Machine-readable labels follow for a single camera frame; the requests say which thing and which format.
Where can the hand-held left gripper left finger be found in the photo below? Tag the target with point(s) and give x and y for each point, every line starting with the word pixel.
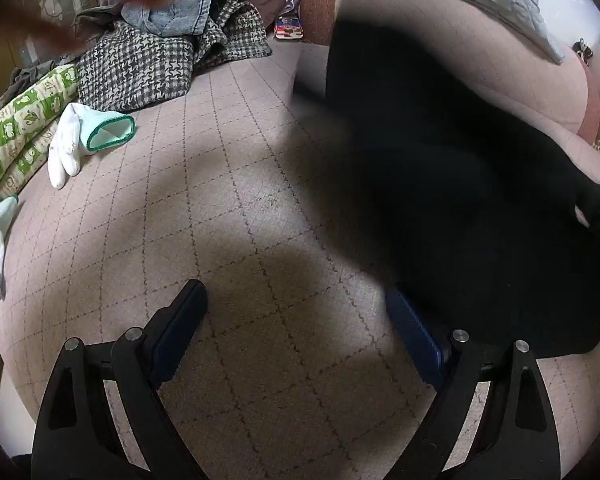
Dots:
pixel 180 330

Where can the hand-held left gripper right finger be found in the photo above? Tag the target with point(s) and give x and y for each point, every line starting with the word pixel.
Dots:
pixel 415 342

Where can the black pants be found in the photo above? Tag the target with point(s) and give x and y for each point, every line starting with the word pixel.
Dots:
pixel 455 185

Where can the pink quilted sofa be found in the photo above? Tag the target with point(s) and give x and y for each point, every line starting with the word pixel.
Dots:
pixel 230 210

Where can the green patterned cloth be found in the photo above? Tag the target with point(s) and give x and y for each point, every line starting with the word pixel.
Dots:
pixel 20 120

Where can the houndstooth garment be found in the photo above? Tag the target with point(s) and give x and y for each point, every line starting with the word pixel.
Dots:
pixel 130 70

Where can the olive cloth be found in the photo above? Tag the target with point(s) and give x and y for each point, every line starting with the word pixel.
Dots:
pixel 27 75

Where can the colourful packet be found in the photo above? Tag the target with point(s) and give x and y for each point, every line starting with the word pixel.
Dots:
pixel 287 27

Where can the brown garment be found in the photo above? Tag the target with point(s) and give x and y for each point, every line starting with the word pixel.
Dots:
pixel 270 7

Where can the small dark trinket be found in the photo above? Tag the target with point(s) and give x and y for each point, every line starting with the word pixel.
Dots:
pixel 582 51

